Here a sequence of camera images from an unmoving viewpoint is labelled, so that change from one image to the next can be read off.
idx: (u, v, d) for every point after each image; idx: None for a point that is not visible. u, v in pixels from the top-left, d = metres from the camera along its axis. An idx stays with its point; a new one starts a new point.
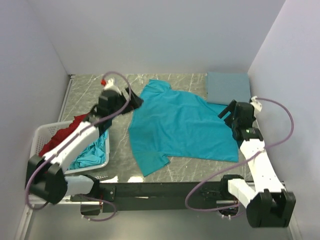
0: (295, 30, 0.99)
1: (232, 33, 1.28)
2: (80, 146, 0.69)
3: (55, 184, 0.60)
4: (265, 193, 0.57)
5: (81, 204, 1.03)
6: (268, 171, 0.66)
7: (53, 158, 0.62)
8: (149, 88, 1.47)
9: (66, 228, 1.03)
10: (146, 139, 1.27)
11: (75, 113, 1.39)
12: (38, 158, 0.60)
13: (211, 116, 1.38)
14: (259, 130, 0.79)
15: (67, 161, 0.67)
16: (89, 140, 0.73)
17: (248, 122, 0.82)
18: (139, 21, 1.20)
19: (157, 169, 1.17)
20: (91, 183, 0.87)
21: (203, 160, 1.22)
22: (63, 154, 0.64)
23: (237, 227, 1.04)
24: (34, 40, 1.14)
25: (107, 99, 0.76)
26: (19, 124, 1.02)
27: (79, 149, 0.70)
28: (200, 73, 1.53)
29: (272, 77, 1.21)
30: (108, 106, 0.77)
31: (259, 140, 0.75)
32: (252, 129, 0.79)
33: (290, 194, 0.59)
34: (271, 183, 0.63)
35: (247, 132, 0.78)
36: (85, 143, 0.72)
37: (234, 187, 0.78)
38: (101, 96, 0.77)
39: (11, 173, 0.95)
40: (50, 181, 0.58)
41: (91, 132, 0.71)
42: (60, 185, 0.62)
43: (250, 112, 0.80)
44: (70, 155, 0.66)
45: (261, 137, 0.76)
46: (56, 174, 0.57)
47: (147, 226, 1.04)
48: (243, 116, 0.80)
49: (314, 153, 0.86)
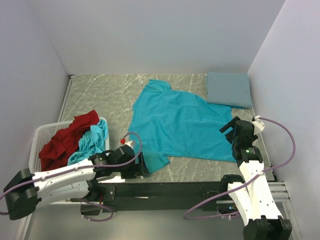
0: (296, 32, 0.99)
1: (232, 33, 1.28)
2: (68, 180, 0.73)
3: (26, 205, 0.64)
4: (262, 220, 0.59)
5: (81, 204, 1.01)
6: (266, 196, 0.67)
7: (37, 182, 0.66)
8: (149, 88, 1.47)
9: (67, 229, 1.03)
10: (146, 139, 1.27)
11: (75, 113, 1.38)
12: (27, 174, 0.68)
13: (211, 116, 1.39)
14: (259, 150, 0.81)
15: (49, 190, 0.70)
16: (79, 179, 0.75)
17: (248, 142, 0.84)
18: (139, 20, 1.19)
19: (157, 170, 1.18)
20: (84, 192, 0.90)
21: (203, 160, 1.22)
22: (48, 182, 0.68)
23: (237, 227, 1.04)
24: (34, 40, 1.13)
25: (123, 154, 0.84)
26: (19, 124, 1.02)
27: (66, 183, 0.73)
28: (200, 73, 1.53)
29: (272, 78, 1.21)
30: (118, 160, 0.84)
31: (258, 162, 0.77)
32: (252, 149, 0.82)
33: (286, 222, 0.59)
34: (267, 209, 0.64)
35: (247, 152, 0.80)
36: (74, 180, 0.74)
37: (234, 194, 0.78)
38: (121, 148, 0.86)
39: (11, 174, 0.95)
40: (20, 201, 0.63)
41: (86, 173, 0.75)
42: (29, 207, 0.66)
43: (249, 132, 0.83)
44: (54, 185, 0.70)
45: (260, 158, 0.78)
46: (29, 199, 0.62)
47: (147, 225, 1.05)
48: (243, 135, 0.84)
49: (314, 154, 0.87)
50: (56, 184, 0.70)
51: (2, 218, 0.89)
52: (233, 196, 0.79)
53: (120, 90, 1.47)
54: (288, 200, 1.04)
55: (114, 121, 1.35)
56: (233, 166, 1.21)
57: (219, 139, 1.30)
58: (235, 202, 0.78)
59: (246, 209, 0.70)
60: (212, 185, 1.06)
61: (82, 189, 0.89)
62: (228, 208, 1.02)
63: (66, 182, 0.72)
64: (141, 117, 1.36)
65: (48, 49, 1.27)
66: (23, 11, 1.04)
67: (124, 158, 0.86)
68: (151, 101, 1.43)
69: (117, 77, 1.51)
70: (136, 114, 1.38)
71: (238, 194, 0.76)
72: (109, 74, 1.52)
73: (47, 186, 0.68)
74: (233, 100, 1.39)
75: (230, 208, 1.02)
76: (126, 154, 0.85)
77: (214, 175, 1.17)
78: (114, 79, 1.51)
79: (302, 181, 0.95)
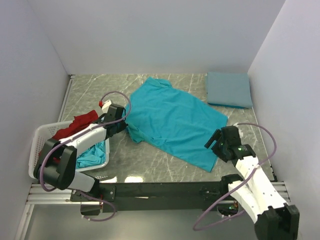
0: (295, 31, 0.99)
1: (232, 34, 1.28)
2: (90, 139, 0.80)
3: (68, 167, 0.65)
4: (270, 211, 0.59)
5: (81, 204, 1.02)
6: (268, 187, 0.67)
7: (68, 142, 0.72)
8: (154, 82, 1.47)
9: (67, 229, 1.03)
10: (130, 121, 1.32)
11: (75, 113, 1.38)
12: (53, 141, 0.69)
13: (202, 121, 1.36)
14: (250, 146, 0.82)
15: (79, 149, 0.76)
16: (95, 138, 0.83)
17: (237, 141, 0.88)
18: (139, 20, 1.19)
19: (135, 161, 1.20)
20: (92, 181, 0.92)
21: (178, 160, 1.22)
22: (76, 141, 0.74)
23: (237, 227, 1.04)
24: (34, 40, 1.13)
25: (116, 109, 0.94)
26: (19, 124, 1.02)
27: (88, 142, 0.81)
28: (200, 73, 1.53)
29: (272, 78, 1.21)
30: (115, 116, 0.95)
31: (252, 156, 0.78)
32: (243, 145, 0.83)
33: (293, 208, 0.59)
34: (272, 199, 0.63)
35: (239, 149, 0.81)
36: (93, 139, 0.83)
37: (236, 193, 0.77)
38: (112, 106, 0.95)
39: (11, 174, 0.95)
40: (63, 162, 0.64)
41: (99, 131, 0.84)
42: (71, 170, 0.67)
43: (235, 132, 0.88)
44: (81, 144, 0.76)
45: (253, 153, 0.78)
46: (71, 155, 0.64)
47: (147, 225, 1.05)
48: (230, 135, 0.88)
49: (314, 154, 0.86)
50: (83, 143, 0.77)
51: (2, 218, 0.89)
52: (236, 195, 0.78)
53: (120, 90, 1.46)
54: (287, 200, 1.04)
55: None
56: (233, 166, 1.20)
57: (202, 144, 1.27)
58: (239, 201, 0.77)
59: (252, 205, 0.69)
60: (212, 185, 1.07)
61: (89, 179, 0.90)
62: (228, 209, 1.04)
63: (88, 140, 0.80)
64: (134, 106, 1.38)
65: (48, 49, 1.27)
66: (23, 12, 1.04)
67: (119, 114, 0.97)
68: (152, 93, 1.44)
69: (117, 77, 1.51)
70: (132, 102, 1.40)
71: (240, 193, 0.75)
72: (109, 74, 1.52)
73: (78, 144, 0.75)
74: (233, 100, 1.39)
75: (230, 207, 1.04)
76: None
77: (214, 175, 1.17)
78: (114, 79, 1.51)
79: (301, 180, 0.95)
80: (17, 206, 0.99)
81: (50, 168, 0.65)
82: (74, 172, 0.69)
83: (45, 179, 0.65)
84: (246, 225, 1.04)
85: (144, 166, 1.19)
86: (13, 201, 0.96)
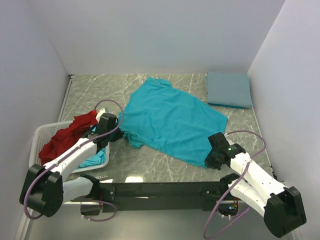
0: (296, 31, 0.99)
1: (232, 34, 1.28)
2: (78, 159, 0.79)
3: (53, 194, 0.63)
4: (273, 198, 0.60)
5: (81, 204, 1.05)
6: (265, 177, 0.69)
7: (53, 168, 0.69)
8: (153, 81, 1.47)
9: (66, 229, 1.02)
10: (129, 122, 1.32)
11: (75, 113, 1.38)
12: (37, 168, 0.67)
13: (202, 121, 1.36)
14: (237, 144, 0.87)
15: (67, 172, 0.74)
16: (84, 156, 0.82)
17: (225, 145, 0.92)
18: (139, 20, 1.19)
19: (134, 162, 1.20)
20: (89, 184, 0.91)
21: (179, 160, 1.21)
22: (62, 165, 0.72)
23: (238, 227, 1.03)
24: (34, 40, 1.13)
25: (108, 119, 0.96)
26: (19, 124, 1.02)
27: (76, 161, 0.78)
28: (200, 73, 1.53)
29: (272, 78, 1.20)
30: (107, 126, 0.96)
31: (243, 153, 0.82)
32: (232, 146, 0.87)
33: (293, 190, 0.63)
34: (272, 186, 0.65)
35: (230, 149, 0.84)
36: (81, 158, 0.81)
37: (237, 192, 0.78)
38: (103, 117, 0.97)
39: (11, 175, 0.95)
40: (48, 190, 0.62)
41: (89, 147, 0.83)
42: (57, 196, 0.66)
43: (221, 137, 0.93)
44: (68, 167, 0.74)
45: (242, 149, 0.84)
46: (55, 183, 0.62)
47: (147, 225, 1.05)
48: (218, 139, 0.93)
49: (314, 154, 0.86)
50: (70, 165, 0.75)
51: (2, 218, 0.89)
52: (237, 194, 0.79)
53: (120, 90, 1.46)
54: None
55: None
56: None
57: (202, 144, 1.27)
58: (242, 199, 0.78)
59: (256, 199, 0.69)
60: (212, 185, 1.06)
61: (87, 182, 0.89)
62: (228, 208, 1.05)
63: (75, 161, 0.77)
64: (134, 107, 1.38)
65: (48, 48, 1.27)
66: (23, 12, 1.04)
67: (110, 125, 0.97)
68: (152, 93, 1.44)
69: (117, 77, 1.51)
70: (132, 102, 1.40)
71: (241, 190, 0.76)
72: (109, 74, 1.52)
73: (64, 168, 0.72)
74: (233, 100, 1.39)
75: (230, 207, 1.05)
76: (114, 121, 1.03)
77: (214, 175, 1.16)
78: (114, 79, 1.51)
79: (301, 181, 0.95)
80: (17, 206, 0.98)
81: (35, 194, 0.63)
82: (60, 197, 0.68)
83: (29, 205, 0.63)
84: (247, 225, 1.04)
85: (144, 166, 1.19)
86: (13, 202, 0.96)
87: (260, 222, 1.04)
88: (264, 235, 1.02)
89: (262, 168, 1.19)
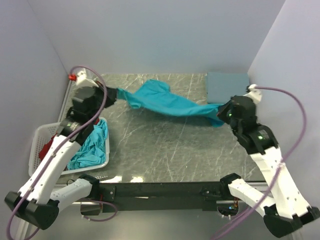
0: (296, 32, 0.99)
1: (232, 34, 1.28)
2: (59, 166, 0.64)
3: (41, 216, 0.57)
4: (295, 221, 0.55)
5: (81, 204, 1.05)
6: (291, 190, 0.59)
7: (29, 195, 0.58)
8: (150, 84, 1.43)
9: (66, 229, 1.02)
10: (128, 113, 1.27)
11: None
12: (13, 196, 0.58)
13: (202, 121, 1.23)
14: (267, 129, 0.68)
15: (51, 186, 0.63)
16: (69, 156, 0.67)
17: (252, 122, 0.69)
18: (139, 20, 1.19)
19: (134, 161, 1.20)
20: (88, 186, 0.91)
21: (179, 160, 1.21)
22: (39, 187, 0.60)
23: (238, 228, 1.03)
24: (34, 40, 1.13)
25: (83, 102, 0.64)
26: (19, 123, 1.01)
27: (59, 169, 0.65)
28: (200, 73, 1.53)
29: (272, 78, 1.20)
30: (86, 110, 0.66)
31: (275, 148, 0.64)
32: (261, 130, 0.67)
33: (316, 212, 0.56)
34: (297, 204, 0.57)
35: (260, 138, 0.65)
36: (65, 161, 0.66)
37: (239, 192, 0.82)
38: (74, 98, 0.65)
39: (11, 175, 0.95)
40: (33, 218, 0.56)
41: (67, 149, 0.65)
42: (48, 211, 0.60)
43: (251, 111, 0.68)
44: (49, 183, 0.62)
45: (275, 142, 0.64)
46: (36, 210, 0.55)
47: (147, 225, 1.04)
48: (246, 116, 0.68)
49: (314, 154, 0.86)
50: (49, 180, 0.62)
51: (2, 218, 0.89)
52: (239, 194, 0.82)
53: None
54: None
55: (114, 121, 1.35)
56: (233, 166, 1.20)
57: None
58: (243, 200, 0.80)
59: (256, 199, 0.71)
60: (212, 185, 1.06)
61: (85, 185, 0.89)
62: (228, 208, 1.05)
63: (55, 172, 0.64)
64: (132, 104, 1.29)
65: (48, 48, 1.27)
66: (23, 12, 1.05)
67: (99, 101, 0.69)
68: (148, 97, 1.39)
69: (117, 77, 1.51)
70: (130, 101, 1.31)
71: (242, 190, 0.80)
72: (109, 74, 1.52)
73: (43, 189, 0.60)
74: None
75: (230, 207, 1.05)
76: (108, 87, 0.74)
77: (214, 175, 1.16)
78: (114, 79, 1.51)
79: (301, 181, 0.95)
80: None
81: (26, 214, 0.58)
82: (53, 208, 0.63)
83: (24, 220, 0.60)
84: (247, 225, 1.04)
85: (144, 166, 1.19)
86: None
87: (260, 222, 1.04)
88: (265, 235, 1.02)
89: None
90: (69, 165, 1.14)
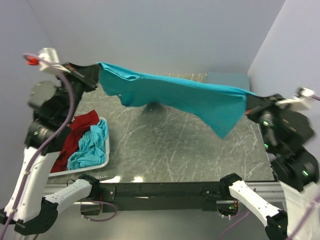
0: (296, 31, 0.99)
1: (232, 34, 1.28)
2: (39, 180, 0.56)
3: (34, 227, 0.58)
4: None
5: (81, 204, 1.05)
6: (313, 223, 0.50)
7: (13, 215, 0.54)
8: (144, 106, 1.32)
9: (66, 229, 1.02)
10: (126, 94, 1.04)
11: (75, 113, 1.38)
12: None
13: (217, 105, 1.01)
14: (299, 151, 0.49)
15: (36, 200, 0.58)
16: (49, 164, 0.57)
17: (298, 147, 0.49)
18: (139, 19, 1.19)
19: (134, 161, 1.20)
20: (88, 186, 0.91)
21: (179, 160, 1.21)
22: (21, 206, 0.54)
23: (238, 228, 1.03)
24: (34, 40, 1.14)
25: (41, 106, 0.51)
26: (19, 123, 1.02)
27: (41, 181, 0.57)
28: (200, 73, 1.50)
29: (272, 77, 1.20)
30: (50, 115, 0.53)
31: (311, 184, 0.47)
32: (307, 163, 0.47)
33: None
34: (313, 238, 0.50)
35: (305, 172, 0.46)
36: (45, 171, 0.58)
37: (241, 196, 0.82)
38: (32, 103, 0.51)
39: (11, 175, 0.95)
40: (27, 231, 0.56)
41: (42, 162, 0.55)
42: (43, 219, 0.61)
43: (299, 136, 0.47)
44: (32, 200, 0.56)
45: (317, 179, 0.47)
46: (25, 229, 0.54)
47: (146, 225, 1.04)
48: (292, 141, 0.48)
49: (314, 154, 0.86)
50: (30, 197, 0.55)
51: None
52: (240, 197, 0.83)
53: None
54: None
55: (114, 121, 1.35)
56: (233, 166, 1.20)
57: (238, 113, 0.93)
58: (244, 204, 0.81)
59: (258, 207, 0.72)
60: (212, 185, 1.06)
61: (85, 185, 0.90)
62: (228, 208, 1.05)
63: (37, 186, 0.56)
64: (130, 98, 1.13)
65: (48, 48, 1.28)
66: None
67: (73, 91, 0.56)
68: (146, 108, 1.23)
69: None
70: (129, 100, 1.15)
71: (244, 194, 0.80)
72: None
73: (27, 208, 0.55)
74: None
75: (230, 207, 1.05)
76: (82, 67, 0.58)
77: (214, 175, 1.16)
78: None
79: None
80: None
81: None
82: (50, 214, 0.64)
83: None
84: (246, 225, 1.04)
85: (144, 166, 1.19)
86: None
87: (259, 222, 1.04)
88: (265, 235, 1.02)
89: (262, 168, 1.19)
90: (69, 165, 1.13)
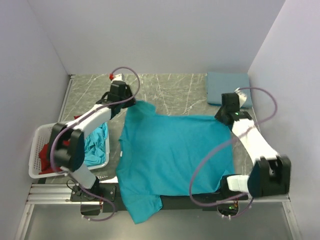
0: (295, 32, 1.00)
1: (231, 35, 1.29)
2: (96, 120, 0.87)
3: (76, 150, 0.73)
4: (262, 160, 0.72)
5: (81, 203, 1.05)
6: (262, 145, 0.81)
7: (75, 125, 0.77)
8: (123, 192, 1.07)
9: (66, 229, 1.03)
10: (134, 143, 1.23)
11: (75, 113, 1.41)
12: (60, 125, 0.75)
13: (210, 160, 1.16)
14: (247, 112, 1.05)
15: (91, 129, 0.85)
16: (102, 118, 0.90)
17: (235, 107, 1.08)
18: (140, 20, 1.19)
19: None
20: (92, 177, 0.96)
21: None
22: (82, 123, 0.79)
23: (238, 227, 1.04)
24: (34, 41, 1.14)
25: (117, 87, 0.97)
26: (19, 123, 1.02)
27: (94, 124, 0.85)
28: (200, 73, 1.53)
29: (272, 77, 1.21)
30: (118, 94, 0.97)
31: (249, 119, 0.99)
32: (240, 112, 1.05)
33: (284, 159, 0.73)
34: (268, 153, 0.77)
35: (237, 114, 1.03)
36: (99, 120, 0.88)
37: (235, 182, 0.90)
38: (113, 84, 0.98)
39: (11, 175, 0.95)
40: (73, 143, 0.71)
41: (104, 111, 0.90)
42: (79, 151, 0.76)
43: (234, 100, 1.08)
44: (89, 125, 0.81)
45: (249, 117, 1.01)
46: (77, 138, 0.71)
47: (147, 225, 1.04)
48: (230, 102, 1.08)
49: (315, 154, 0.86)
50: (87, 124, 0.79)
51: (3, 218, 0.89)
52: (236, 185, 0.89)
53: None
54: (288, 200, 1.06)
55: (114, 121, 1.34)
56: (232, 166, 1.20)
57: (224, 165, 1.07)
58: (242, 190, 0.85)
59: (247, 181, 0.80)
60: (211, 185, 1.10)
61: (90, 173, 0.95)
62: (228, 208, 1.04)
63: (97, 121, 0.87)
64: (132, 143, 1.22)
65: (48, 48, 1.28)
66: (23, 13, 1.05)
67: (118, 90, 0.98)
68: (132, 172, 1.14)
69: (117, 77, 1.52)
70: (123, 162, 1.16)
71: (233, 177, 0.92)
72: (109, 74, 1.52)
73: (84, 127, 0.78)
74: None
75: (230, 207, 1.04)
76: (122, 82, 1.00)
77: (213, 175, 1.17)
78: None
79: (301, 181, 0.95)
80: (17, 206, 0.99)
81: (61, 151, 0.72)
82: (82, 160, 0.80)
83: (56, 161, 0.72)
84: (246, 224, 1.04)
85: None
86: (14, 201, 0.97)
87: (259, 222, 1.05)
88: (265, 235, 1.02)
89: None
90: None
